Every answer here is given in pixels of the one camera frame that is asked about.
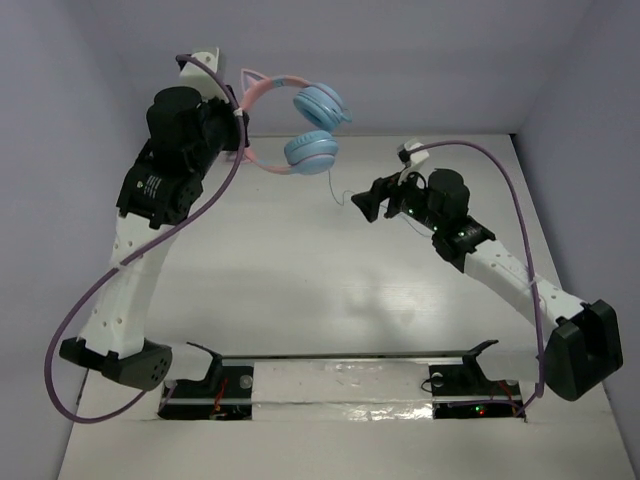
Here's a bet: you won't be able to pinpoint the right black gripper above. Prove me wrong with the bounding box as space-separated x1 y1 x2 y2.
352 163 445 233

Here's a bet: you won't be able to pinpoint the pink blue cat-ear headphones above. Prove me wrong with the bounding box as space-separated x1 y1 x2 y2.
240 68 353 176

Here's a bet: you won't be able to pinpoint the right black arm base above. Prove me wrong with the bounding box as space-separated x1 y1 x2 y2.
420 340 526 420

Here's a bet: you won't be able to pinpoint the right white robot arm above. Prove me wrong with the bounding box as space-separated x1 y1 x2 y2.
351 169 623 401

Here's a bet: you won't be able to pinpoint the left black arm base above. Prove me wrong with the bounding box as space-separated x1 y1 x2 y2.
157 342 254 421

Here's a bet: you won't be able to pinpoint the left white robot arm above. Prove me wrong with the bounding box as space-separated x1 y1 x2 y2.
45 86 246 392

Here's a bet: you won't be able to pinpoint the white foam front panel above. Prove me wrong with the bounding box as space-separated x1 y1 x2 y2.
251 360 433 422

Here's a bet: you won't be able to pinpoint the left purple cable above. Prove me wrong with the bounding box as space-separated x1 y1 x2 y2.
44 54 251 425

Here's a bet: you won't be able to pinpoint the purple cable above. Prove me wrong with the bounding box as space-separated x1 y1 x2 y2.
44 54 251 425
399 139 547 416

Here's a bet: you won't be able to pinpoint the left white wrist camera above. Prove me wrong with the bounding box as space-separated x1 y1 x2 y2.
178 47 224 100

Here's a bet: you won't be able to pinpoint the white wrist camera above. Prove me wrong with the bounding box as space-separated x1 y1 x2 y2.
397 139 430 173
178 47 224 100

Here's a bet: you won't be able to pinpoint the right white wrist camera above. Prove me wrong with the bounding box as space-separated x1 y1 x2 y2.
397 139 430 173

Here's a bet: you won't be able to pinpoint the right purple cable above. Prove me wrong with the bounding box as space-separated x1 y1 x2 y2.
399 139 547 416

